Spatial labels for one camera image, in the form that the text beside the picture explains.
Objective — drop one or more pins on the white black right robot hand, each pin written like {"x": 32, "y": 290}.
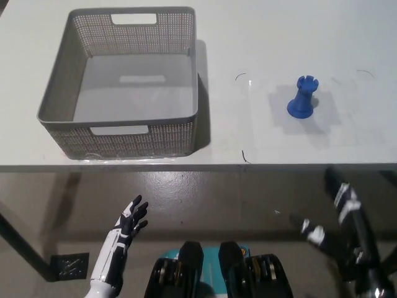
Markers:
{"x": 349, "y": 208}

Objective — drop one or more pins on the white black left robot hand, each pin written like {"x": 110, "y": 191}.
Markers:
{"x": 122, "y": 229}

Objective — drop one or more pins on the blue chess rook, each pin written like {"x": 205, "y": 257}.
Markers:
{"x": 301, "y": 99}

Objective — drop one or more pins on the black teal robot body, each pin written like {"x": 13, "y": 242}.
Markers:
{"x": 189, "y": 267}

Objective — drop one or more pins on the black metal table leg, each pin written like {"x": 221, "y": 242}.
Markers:
{"x": 28, "y": 245}

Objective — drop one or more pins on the grey tape patch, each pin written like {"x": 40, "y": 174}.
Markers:
{"x": 279, "y": 105}

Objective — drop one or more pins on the grey perforated plastic basket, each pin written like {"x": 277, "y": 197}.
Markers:
{"x": 59, "y": 93}

